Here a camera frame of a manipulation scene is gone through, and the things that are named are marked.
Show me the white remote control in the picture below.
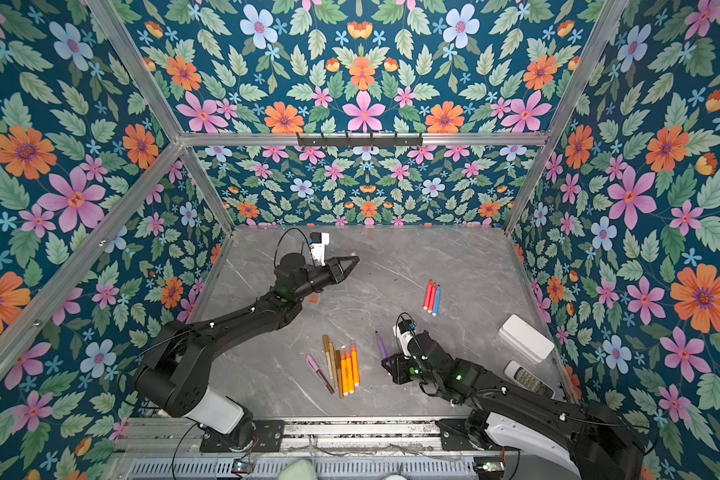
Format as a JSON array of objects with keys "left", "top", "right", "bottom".
[{"left": 504, "top": 360, "right": 555, "bottom": 399}]

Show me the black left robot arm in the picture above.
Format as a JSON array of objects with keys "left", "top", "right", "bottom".
[{"left": 134, "top": 253, "right": 360, "bottom": 436}]

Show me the purple highlighter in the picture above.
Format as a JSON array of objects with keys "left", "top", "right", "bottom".
[{"left": 374, "top": 331, "right": 389, "bottom": 362}]

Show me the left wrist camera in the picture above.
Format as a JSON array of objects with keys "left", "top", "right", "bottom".
[{"left": 308, "top": 231, "right": 330, "bottom": 266}]

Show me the orange highlighter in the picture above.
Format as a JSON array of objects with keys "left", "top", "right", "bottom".
[
  {"left": 342, "top": 347, "right": 355, "bottom": 395},
  {"left": 337, "top": 349, "right": 349, "bottom": 396},
  {"left": 349, "top": 340, "right": 360, "bottom": 387}
]

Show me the pink cap brown pen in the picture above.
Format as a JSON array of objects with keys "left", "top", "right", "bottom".
[{"left": 306, "top": 354, "right": 335, "bottom": 395}]

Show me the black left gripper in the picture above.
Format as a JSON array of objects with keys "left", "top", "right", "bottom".
[{"left": 291, "top": 253, "right": 358, "bottom": 302}]

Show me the white box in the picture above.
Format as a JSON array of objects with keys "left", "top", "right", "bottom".
[{"left": 498, "top": 314, "right": 554, "bottom": 364}]

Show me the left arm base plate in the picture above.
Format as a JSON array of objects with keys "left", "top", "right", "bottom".
[{"left": 199, "top": 420, "right": 286, "bottom": 453}]

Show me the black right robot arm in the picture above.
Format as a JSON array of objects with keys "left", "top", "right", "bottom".
[{"left": 382, "top": 321, "right": 646, "bottom": 479}]

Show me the pink highlighter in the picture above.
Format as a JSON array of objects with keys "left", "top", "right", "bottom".
[
  {"left": 425, "top": 281, "right": 438, "bottom": 314},
  {"left": 423, "top": 279, "right": 434, "bottom": 311}
]

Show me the blue highlighter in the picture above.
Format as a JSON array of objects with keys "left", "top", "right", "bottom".
[{"left": 432, "top": 285, "right": 442, "bottom": 316}]

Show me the gold brown pen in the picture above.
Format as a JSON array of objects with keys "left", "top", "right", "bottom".
[{"left": 322, "top": 334, "right": 335, "bottom": 384}]

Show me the beige pen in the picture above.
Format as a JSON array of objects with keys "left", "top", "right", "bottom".
[{"left": 328, "top": 342, "right": 344, "bottom": 399}]

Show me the metal hook rack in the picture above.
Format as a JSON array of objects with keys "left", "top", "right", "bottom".
[{"left": 296, "top": 133, "right": 424, "bottom": 148}]

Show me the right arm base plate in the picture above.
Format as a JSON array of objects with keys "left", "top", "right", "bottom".
[{"left": 435, "top": 416, "right": 523, "bottom": 452}]

